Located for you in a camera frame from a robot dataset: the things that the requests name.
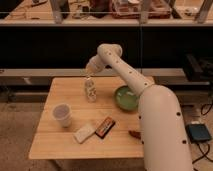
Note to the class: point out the small white patterned bottle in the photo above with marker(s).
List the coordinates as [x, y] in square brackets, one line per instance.
[90, 89]

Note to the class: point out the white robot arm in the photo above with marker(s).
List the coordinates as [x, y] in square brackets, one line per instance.
[163, 135]

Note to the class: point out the green round plate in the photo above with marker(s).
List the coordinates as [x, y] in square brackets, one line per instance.
[125, 98]

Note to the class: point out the black orange snack bar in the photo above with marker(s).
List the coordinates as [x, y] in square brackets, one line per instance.
[104, 127]

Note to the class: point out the white rectangular packet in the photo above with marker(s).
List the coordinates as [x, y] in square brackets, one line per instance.
[84, 133]

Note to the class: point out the white plastic cup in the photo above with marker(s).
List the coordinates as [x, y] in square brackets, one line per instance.
[62, 114]

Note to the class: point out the light wooden table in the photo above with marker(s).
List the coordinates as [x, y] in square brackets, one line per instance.
[51, 141]

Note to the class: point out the long workbench shelf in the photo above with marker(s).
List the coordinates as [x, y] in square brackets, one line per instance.
[106, 13]

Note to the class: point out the black power box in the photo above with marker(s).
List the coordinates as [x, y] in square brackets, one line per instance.
[198, 133]

